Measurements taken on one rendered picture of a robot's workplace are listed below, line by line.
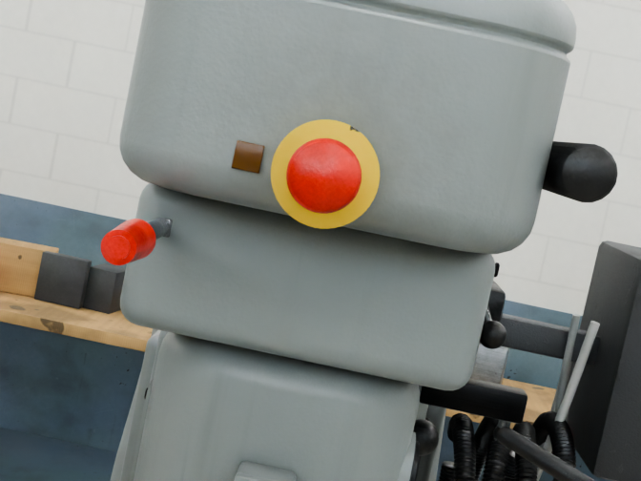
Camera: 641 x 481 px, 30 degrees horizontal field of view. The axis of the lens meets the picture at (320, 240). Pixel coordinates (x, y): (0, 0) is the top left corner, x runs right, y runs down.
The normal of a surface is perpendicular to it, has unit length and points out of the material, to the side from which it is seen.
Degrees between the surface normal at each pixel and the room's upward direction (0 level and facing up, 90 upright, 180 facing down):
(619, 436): 90
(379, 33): 90
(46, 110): 90
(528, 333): 90
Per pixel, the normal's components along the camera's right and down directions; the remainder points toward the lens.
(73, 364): -0.04, 0.09
